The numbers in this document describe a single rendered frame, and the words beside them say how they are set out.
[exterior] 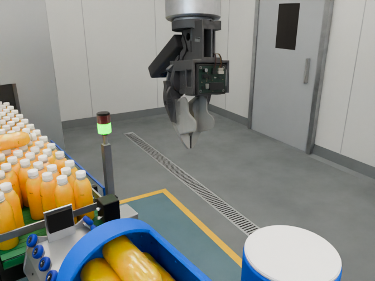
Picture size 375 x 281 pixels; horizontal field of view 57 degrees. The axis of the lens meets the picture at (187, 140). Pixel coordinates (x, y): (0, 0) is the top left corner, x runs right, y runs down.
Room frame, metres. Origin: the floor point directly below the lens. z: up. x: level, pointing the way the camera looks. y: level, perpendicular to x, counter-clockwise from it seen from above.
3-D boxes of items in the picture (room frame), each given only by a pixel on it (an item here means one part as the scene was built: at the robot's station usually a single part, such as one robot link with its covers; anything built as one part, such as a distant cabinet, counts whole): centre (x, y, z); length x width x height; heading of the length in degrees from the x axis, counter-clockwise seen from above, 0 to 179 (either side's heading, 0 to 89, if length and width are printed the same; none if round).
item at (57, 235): (1.05, 0.46, 0.99); 0.10 x 0.02 x 0.12; 127
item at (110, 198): (1.21, 0.33, 0.95); 0.10 x 0.07 x 0.10; 127
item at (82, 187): (1.23, 0.43, 1.00); 0.07 x 0.07 x 0.19
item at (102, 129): (1.58, 0.40, 1.18); 0.06 x 0.06 x 0.05
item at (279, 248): (0.84, -0.31, 1.03); 0.28 x 0.28 x 0.01
